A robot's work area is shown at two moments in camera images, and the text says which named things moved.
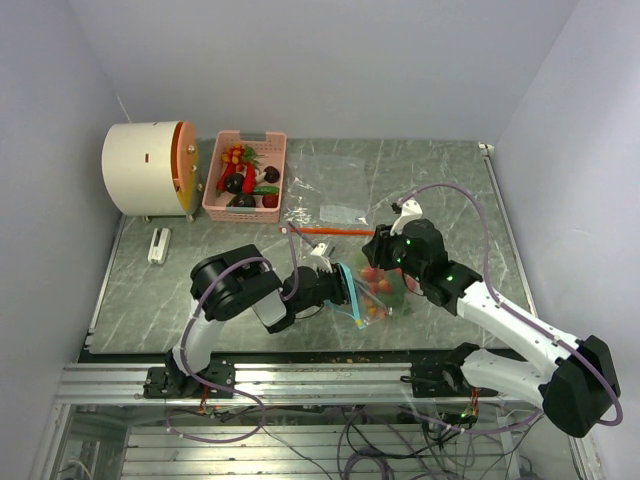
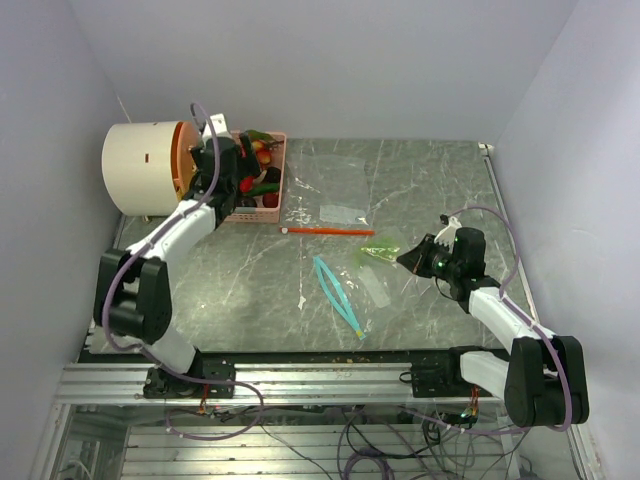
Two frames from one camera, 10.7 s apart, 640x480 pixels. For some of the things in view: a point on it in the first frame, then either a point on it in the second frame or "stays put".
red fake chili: [250, 179] stays put
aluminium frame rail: [269, 384] stays put
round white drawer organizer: [152, 169] stays put
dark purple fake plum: [244, 200] stays put
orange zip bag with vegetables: [327, 195] stays put
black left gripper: [340, 284] to [199, 153]
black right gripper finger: [384, 246] to [415, 258]
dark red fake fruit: [272, 174] stays put
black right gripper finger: [380, 255] to [419, 263]
